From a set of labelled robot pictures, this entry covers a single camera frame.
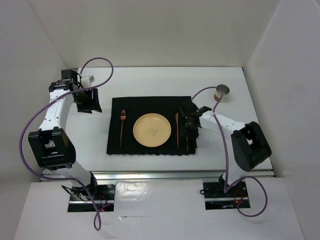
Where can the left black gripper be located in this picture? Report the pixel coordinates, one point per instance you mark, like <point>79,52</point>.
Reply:
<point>92,104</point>

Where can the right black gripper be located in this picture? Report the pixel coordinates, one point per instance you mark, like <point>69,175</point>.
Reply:
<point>193,134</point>

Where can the copper spoon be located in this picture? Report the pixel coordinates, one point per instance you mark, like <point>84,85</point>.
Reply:
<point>187,144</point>

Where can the copper knife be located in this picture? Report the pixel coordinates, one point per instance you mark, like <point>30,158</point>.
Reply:
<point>177,130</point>

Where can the copper fork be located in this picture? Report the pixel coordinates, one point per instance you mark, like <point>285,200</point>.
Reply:
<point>122,118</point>

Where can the black cloth placemat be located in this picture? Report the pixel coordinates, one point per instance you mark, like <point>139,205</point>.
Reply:
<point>135,107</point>

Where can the yellow ceramic plate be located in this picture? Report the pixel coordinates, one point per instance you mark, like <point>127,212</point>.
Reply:
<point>152,130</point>

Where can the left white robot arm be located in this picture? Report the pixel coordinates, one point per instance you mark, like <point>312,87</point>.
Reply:
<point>52,148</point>

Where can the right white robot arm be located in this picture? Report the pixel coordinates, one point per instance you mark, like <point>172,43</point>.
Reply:
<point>245,145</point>

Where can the metal cup with paper sleeve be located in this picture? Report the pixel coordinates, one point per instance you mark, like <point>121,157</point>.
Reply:
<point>222,93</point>

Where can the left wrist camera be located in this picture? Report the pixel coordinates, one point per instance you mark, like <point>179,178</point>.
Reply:
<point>87,81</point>

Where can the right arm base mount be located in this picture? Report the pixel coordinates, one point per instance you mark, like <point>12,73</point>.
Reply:
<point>216,199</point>

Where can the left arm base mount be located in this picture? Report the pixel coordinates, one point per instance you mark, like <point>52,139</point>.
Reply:
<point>79,200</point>

